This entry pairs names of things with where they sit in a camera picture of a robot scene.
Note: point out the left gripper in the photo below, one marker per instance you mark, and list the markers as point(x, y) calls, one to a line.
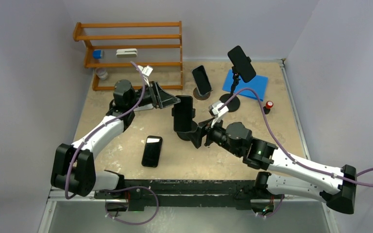
point(159, 98)

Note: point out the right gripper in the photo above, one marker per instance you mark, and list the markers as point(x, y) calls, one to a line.
point(196, 137)

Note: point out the black phone from silver stand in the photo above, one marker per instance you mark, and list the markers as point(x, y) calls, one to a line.
point(152, 150)

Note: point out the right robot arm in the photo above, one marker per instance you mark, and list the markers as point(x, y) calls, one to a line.
point(280, 173)

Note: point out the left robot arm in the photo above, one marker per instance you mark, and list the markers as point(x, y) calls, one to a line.
point(74, 164)

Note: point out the silver folding phone stand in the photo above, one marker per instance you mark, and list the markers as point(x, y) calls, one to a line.
point(143, 108)

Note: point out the black tall round-base stand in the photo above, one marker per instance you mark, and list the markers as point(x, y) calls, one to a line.
point(233, 102)

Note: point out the phone on wooden puck stand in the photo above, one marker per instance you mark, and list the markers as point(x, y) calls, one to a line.
point(201, 79)

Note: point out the phone on tall stand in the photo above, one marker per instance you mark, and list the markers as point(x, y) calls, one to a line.
point(241, 63)

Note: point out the orange wooden rack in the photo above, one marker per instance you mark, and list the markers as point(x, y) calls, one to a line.
point(115, 45)

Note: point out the white flat device on rack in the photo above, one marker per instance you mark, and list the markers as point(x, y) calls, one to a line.
point(126, 53)

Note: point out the small clear plastic jar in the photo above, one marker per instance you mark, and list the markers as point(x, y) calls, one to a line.
point(101, 73)

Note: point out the red black button knob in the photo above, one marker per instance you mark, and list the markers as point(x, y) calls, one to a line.
point(267, 107)

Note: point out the blue foam mat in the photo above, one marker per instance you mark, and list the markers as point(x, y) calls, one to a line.
point(258, 84)

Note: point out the blue white small box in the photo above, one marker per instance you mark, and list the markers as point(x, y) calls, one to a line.
point(98, 54)

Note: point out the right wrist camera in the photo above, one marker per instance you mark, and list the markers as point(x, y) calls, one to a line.
point(217, 111)

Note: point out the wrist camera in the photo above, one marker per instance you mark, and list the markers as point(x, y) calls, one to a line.
point(217, 111)
point(146, 71)

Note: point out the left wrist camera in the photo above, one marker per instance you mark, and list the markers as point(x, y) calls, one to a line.
point(146, 71)

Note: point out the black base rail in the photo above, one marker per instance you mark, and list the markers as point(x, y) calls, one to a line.
point(238, 194)

